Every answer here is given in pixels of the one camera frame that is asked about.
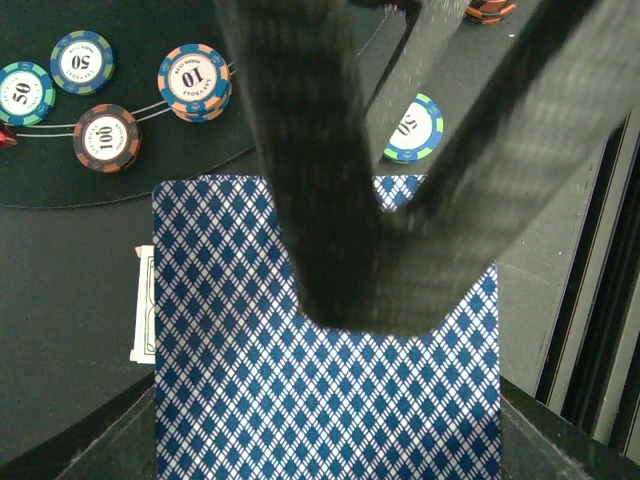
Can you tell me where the teal poker chip stack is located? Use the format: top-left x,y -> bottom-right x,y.
384,93 -> 444,164

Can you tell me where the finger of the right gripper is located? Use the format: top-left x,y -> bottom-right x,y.
216,1 -> 395,330
369,1 -> 639,335

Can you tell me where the purple chip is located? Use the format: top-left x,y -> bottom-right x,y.
157,43 -> 232,123

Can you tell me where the deck of playing cards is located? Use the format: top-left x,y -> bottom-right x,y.
152,175 -> 501,479

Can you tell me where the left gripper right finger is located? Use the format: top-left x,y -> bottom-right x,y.
500,377 -> 639,479

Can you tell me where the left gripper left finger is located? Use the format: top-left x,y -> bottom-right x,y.
1,374 -> 158,479

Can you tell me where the red triangular all-in button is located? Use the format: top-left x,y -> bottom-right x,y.
0,122 -> 17,148

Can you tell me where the round black poker mat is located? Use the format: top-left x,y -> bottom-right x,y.
1,1 -> 254,208

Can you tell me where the red-brown poker chip stack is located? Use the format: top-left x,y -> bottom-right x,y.
464,0 -> 517,25

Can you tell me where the red poker chip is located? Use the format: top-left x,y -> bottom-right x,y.
73,103 -> 142,174

